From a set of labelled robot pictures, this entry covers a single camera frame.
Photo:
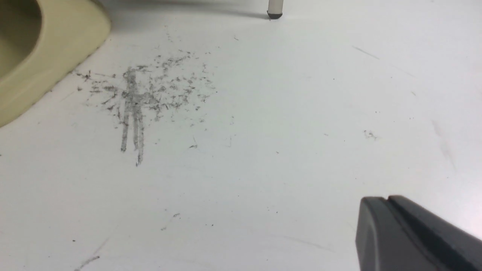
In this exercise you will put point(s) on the right olive green slipper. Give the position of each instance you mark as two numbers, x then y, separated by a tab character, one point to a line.
41	42

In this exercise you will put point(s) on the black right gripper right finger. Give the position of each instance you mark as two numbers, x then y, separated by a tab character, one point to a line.
452	246

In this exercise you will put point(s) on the stainless steel shoe rack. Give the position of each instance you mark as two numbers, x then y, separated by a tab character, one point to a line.
275	9

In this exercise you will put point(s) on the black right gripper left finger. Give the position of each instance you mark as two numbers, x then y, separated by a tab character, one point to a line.
388	239

